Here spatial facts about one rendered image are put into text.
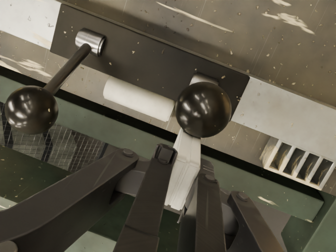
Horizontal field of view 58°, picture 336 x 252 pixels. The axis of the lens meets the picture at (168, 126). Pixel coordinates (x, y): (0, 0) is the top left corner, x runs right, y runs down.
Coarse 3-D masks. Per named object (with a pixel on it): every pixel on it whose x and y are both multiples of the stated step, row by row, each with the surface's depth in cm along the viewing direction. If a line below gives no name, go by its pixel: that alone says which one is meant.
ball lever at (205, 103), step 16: (192, 80) 30; (208, 80) 29; (192, 96) 19; (208, 96) 19; (224, 96) 19; (176, 112) 20; (192, 112) 19; (208, 112) 19; (224, 112) 19; (192, 128) 19; (208, 128) 19
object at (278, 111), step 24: (0, 0) 31; (24, 0) 31; (48, 0) 31; (0, 24) 32; (24, 24) 32; (48, 24) 31; (120, 24) 32; (48, 48) 32; (264, 96) 31; (288, 96) 31; (240, 120) 32; (264, 120) 32; (288, 120) 31; (312, 120) 31; (312, 144) 32
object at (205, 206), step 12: (204, 180) 16; (216, 180) 16; (204, 192) 14; (216, 192) 15; (192, 204) 14; (204, 204) 13; (216, 204) 14; (180, 216) 17; (192, 216) 13; (204, 216) 12; (216, 216) 13; (180, 228) 15; (192, 228) 12; (204, 228) 12; (216, 228) 12; (180, 240) 14; (192, 240) 11; (204, 240) 11; (216, 240) 11
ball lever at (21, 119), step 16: (80, 32) 29; (96, 32) 30; (80, 48) 29; (96, 48) 29; (64, 64) 27; (64, 80) 26; (16, 96) 22; (32, 96) 22; (48, 96) 23; (16, 112) 22; (32, 112) 22; (48, 112) 22; (16, 128) 22; (32, 128) 22; (48, 128) 23
